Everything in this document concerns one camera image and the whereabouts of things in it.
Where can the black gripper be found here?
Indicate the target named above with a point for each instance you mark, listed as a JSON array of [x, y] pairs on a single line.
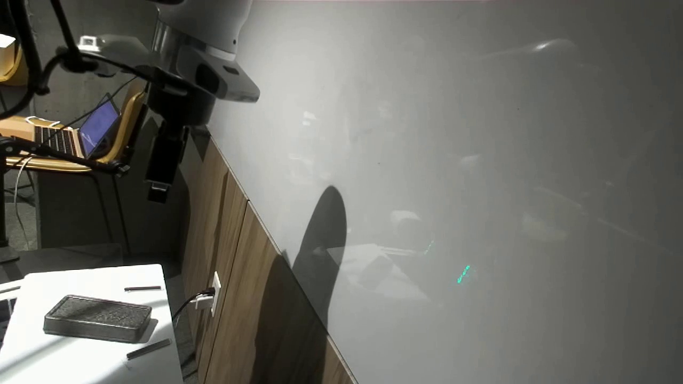
[[177, 102]]

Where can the yellow wooden chair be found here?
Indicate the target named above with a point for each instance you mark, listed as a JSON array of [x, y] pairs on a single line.
[[130, 117], [16, 67]]

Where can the open laptop blue screen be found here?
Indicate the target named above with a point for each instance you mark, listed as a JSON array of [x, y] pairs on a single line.
[[98, 127]]

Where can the black marker pen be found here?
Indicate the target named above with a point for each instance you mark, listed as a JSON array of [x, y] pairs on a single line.
[[142, 288], [153, 349]]

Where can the white wall socket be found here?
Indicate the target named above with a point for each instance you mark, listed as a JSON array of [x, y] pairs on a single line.
[[217, 285]]

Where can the wooden wall panel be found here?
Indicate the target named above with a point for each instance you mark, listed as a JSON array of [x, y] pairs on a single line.
[[235, 285]]

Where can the large white wall whiteboard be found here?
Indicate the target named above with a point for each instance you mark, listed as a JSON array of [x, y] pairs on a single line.
[[535, 142]]

